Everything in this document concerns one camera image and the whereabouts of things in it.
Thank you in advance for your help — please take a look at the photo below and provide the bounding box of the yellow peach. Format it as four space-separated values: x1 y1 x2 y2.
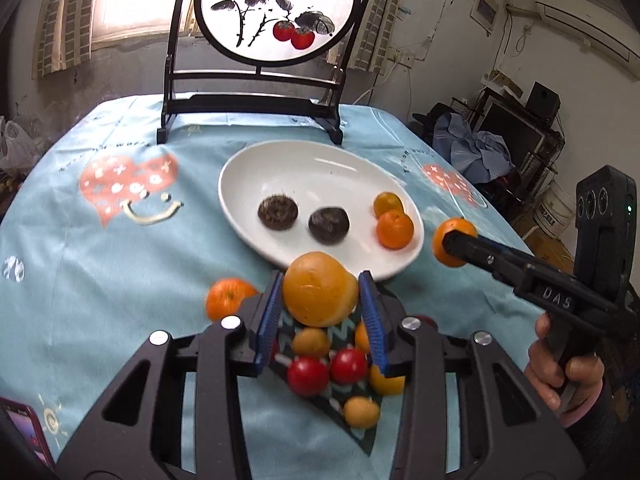
282 252 358 328

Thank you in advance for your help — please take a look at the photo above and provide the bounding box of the dark passion fruit front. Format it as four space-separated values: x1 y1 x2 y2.
308 207 350 245

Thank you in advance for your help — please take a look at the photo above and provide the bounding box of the dark passion fruit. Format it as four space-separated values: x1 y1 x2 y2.
257 194 298 231
308 207 350 245

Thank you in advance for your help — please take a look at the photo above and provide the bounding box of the orange mandarin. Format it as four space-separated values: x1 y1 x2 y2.
375 209 414 250
205 278 258 322

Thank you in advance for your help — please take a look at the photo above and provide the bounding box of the yellow orange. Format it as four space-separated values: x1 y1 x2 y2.
372 192 404 218

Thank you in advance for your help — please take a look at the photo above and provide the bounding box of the person's right hand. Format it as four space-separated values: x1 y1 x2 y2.
524 312 604 428

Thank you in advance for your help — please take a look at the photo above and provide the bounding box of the small yellow-red fruit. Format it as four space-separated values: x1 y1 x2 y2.
291 327 331 359

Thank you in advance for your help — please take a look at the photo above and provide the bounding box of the red cherry tomato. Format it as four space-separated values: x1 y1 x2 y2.
286 356 330 398
330 348 369 385

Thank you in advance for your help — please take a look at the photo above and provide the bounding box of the white bucket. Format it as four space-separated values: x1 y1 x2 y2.
533 180 576 240

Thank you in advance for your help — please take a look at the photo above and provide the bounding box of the blue clothes pile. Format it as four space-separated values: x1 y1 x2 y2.
433 113 515 184

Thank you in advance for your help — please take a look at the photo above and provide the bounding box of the red cherry tomato centre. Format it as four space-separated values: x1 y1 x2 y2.
330 348 369 385

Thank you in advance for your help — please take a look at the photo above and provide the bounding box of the small orange back right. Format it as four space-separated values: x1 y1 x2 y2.
354 322 370 354

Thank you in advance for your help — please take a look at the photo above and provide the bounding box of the black metal rack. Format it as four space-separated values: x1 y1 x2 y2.
450 86 565 202

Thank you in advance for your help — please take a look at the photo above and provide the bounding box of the small yellow-green fruit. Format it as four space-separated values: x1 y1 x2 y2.
343 396 381 429

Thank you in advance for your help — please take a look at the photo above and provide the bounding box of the dark passion fruit middle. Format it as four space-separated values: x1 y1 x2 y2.
257 194 298 231

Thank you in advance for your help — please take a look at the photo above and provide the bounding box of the white round plate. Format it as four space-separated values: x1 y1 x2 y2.
218 140 424 281

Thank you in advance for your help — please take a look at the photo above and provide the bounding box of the light blue tablecloth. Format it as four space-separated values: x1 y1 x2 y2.
1 96 540 479

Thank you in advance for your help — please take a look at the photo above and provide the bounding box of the red smartphone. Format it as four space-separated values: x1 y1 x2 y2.
1 398 54 469

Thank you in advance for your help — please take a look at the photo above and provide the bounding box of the right checked curtain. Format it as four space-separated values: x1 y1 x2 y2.
347 0 399 75

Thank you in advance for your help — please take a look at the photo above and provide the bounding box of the checked curtain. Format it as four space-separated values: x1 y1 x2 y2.
347 0 399 75
32 0 94 79

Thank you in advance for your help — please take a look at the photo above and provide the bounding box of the white air conditioner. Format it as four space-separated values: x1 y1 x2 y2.
535 0 639 79

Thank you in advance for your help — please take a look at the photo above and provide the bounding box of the white plastic bag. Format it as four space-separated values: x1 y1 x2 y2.
1 118 47 178

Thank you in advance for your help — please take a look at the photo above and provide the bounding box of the left checked curtain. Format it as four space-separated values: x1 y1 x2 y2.
32 0 94 79

